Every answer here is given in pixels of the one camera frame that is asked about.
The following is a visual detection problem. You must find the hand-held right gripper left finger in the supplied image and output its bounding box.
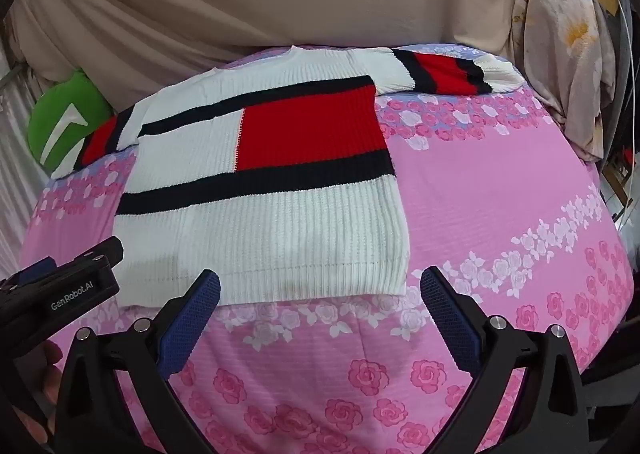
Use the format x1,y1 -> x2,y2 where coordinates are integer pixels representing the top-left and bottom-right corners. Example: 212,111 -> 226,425
50,269 -> 222,454

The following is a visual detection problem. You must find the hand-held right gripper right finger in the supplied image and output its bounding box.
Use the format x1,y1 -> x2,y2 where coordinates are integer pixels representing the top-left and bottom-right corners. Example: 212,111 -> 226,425
419,265 -> 598,454

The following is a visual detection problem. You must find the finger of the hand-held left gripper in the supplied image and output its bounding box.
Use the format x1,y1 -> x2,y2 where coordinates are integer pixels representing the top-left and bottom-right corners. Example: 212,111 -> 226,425
75,236 -> 124,277
0,258 -> 57,292

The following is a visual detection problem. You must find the white red navy knit sweater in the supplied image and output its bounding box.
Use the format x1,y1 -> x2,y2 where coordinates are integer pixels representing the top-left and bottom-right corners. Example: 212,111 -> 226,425
75,46 -> 516,309

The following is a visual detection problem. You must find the person's left hand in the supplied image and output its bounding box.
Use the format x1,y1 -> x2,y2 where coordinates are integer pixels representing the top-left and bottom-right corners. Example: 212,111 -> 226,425
41,340 -> 67,407

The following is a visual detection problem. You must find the white pleated curtain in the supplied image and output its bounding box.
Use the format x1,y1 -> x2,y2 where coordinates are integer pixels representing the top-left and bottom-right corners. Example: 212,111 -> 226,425
0,18 -> 51,285

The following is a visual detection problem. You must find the pink floral bedsheet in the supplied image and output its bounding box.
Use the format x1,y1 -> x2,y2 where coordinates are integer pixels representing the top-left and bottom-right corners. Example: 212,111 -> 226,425
20,41 -> 638,454

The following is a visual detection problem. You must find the green cushion with white mark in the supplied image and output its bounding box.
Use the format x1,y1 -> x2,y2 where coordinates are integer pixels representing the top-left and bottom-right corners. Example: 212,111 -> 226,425
27,68 -> 113,179

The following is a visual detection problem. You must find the cream floral cloth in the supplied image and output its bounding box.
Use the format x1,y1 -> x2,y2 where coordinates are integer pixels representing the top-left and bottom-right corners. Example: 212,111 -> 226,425
510,0 -> 618,165

